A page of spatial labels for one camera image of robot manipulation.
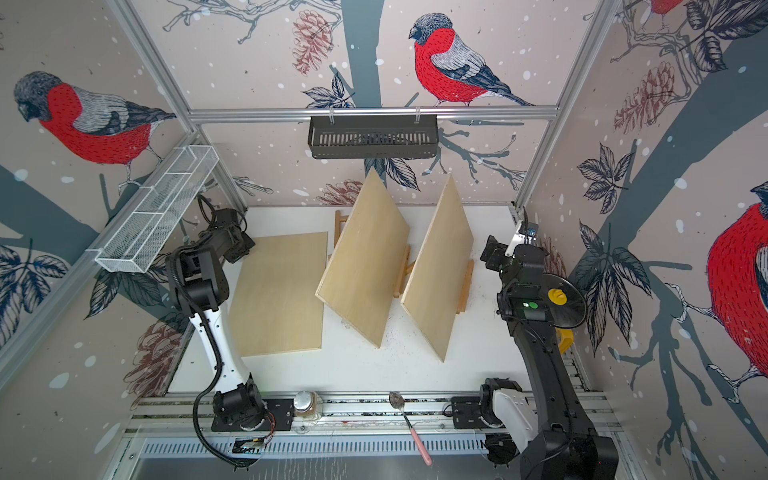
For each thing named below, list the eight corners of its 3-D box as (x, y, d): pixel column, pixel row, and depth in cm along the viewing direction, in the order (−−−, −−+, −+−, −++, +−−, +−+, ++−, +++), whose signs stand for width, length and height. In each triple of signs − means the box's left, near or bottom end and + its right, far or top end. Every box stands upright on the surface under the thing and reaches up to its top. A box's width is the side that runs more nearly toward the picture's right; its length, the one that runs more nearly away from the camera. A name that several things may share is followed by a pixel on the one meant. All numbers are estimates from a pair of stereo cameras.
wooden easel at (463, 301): (456, 314, 92) (458, 307, 88) (466, 266, 103) (468, 258, 100) (463, 316, 91) (466, 309, 88) (473, 268, 103) (475, 260, 99)
